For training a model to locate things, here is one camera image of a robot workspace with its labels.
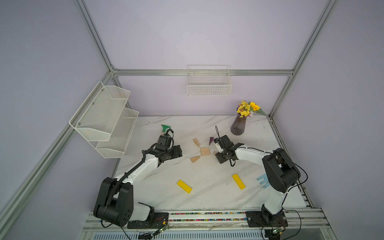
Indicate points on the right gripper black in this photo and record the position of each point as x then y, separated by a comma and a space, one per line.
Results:
220, 158

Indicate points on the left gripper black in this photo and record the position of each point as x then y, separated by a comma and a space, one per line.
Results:
176, 151

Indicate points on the wooden rectangular block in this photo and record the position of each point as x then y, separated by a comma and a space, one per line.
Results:
205, 153
205, 149

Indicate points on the yellow block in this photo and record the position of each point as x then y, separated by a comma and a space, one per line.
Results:
184, 186
239, 181

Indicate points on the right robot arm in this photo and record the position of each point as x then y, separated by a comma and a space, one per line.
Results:
281, 172

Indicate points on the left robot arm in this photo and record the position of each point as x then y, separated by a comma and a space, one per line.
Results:
115, 204

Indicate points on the dark ribbed vase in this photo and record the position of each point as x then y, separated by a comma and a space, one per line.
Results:
238, 126

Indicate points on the yellow flower bouquet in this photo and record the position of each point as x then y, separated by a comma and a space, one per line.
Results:
248, 109

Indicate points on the white two-tier mesh shelf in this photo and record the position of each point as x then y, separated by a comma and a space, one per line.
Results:
105, 121

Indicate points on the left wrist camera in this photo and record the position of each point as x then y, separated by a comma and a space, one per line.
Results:
169, 137

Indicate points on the green toy hammer wooden handle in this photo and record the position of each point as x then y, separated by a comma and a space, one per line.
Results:
165, 128

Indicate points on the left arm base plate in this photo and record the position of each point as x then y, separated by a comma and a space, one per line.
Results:
154, 221

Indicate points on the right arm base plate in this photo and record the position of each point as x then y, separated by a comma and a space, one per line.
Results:
258, 219

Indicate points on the white wire wall basket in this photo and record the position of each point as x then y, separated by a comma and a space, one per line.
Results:
209, 80

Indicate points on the aluminium front rail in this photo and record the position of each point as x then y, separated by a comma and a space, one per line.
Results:
301, 224

